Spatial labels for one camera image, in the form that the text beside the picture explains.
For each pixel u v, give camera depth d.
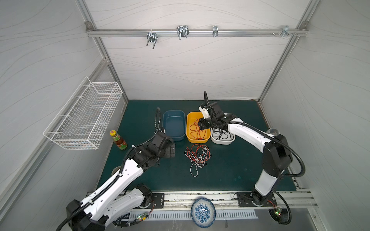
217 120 0.67
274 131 0.84
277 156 0.47
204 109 0.80
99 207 0.39
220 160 0.88
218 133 1.00
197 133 0.98
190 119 1.04
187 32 0.74
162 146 0.57
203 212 0.70
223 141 0.93
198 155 0.90
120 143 0.87
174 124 1.05
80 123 0.67
